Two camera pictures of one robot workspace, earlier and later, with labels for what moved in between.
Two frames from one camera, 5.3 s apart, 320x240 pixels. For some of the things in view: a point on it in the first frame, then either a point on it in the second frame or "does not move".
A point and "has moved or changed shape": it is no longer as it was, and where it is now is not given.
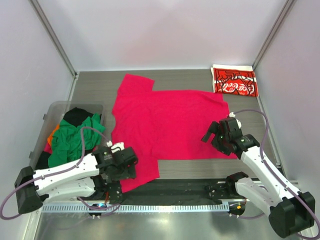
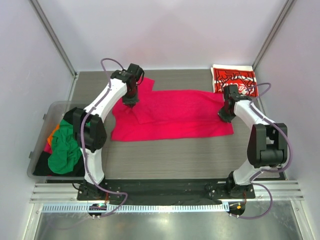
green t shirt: x=66 y=143 does not move
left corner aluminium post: x=36 y=6 does not move
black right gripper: x=213 y=128 -> x=223 y=115
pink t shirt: x=159 y=125 has moved or changed shape
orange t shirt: x=49 y=138 does not move
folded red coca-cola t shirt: x=234 y=79 does not move
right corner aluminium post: x=273 y=32 does not move
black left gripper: x=129 y=172 -> x=131 y=102
